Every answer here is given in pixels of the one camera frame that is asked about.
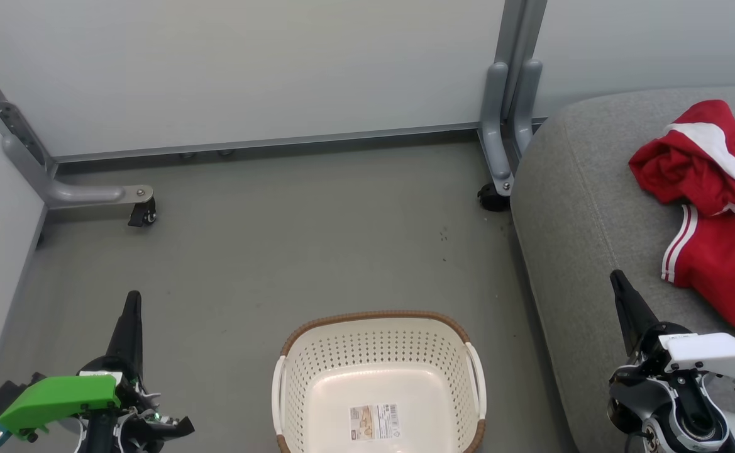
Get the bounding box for grey double-post partition leg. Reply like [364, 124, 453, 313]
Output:
[479, 0, 547, 197]

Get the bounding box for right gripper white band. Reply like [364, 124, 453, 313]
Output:
[607, 271, 735, 436]

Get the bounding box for white perforated basket brown rim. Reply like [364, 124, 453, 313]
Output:
[271, 310, 487, 453]

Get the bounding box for grey single-tube partition leg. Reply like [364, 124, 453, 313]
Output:
[0, 38, 154, 210]

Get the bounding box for paper barcode label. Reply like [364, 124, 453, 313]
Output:
[350, 403, 402, 441]

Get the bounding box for black caster wheel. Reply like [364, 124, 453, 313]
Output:
[477, 182, 511, 212]
[128, 197, 157, 228]

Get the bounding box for long grey partition rail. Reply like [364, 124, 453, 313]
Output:
[53, 121, 482, 164]

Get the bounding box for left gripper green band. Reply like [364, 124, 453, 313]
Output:
[0, 291, 196, 453]

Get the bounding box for red white-striped garment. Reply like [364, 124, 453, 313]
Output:
[629, 99, 735, 340]

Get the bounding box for grey fabric sofa seat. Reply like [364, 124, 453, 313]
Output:
[511, 85, 735, 453]

